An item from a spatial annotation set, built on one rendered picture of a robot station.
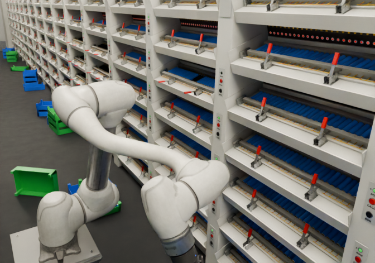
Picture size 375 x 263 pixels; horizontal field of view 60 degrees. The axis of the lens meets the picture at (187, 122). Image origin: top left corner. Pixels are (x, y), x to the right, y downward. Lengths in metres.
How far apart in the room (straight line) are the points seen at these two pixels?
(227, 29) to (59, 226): 1.11
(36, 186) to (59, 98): 1.51
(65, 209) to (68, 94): 0.58
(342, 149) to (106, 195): 1.05
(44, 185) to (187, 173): 1.79
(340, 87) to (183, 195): 0.54
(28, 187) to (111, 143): 1.69
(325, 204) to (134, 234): 1.27
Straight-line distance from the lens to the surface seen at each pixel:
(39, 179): 2.63
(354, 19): 1.01
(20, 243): 1.85
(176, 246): 0.93
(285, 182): 1.28
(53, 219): 1.59
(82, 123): 1.14
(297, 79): 1.12
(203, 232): 1.93
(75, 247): 1.71
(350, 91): 1.02
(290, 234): 1.36
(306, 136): 1.17
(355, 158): 1.07
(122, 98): 1.29
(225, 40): 1.37
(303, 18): 1.11
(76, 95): 1.23
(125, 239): 2.09
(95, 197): 1.61
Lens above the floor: 1.31
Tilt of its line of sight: 20 degrees down
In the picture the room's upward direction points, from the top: 1 degrees clockwise
